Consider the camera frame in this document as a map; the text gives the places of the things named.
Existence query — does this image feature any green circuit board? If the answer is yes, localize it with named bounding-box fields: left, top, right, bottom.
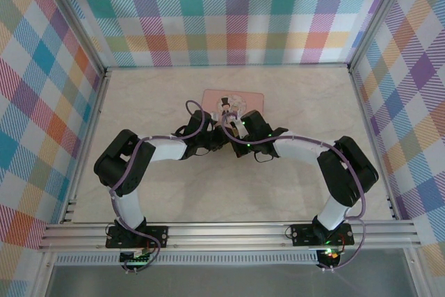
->
left=318, top=248, right=345, bottom=266
left=120, top=248, right=154, bottom=264

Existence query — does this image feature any left green circuit board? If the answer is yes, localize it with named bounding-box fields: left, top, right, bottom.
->
left=120, top=248, right=154, bottom=264

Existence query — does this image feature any aluminium frame post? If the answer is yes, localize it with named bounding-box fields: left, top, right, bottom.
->
left=346, top=0, right=414, bottom=70
left=34, top=0, right=109, bottom=74

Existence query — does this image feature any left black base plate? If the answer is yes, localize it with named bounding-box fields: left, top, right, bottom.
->
left=105, top=225, right=170, bottom=250

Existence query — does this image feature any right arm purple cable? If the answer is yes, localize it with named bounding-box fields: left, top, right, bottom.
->
left=222, top=112, right=366, bottom=273

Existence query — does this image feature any grey metal shelf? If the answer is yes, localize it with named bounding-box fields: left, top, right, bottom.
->
left=44, top=264, right=418, bottom=297

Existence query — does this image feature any pink cartoon tin box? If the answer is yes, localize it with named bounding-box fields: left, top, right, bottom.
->
left=201, top=88, right=265, bottom=127

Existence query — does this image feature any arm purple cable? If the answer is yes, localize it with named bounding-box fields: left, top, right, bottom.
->
left=109, top=100, right=206, bottom=274
left=222, top=112, right=366, bottom=273

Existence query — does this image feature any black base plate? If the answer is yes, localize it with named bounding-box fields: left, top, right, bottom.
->
left=105, top=225, right=170, bottom=250
left=291, top=222, right=355, bottom=246

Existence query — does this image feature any aluminium frame rail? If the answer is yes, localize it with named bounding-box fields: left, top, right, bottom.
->
left=104, top=63, right=352, bottom=70
left=347, top=67, right=403, bottom=221
left=59, top=69, right=113, bottom=225

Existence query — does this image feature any long aluminium base rail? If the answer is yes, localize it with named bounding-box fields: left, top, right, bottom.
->
left=38, top=220, right=421, bottom=252

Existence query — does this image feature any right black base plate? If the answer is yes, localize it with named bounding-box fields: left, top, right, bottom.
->
left=291, top=222, right=355, bottom=246

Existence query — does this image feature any slotted grey cable duct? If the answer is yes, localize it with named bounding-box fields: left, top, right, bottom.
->
left=55, top=254, right=321, bottom=266

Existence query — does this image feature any right green circuit board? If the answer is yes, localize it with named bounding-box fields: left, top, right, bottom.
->
left=318, top=248, right=345, bottom=266

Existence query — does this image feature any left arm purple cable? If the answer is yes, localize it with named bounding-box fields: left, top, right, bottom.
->
left=109, top=100, right=206, bottom=274

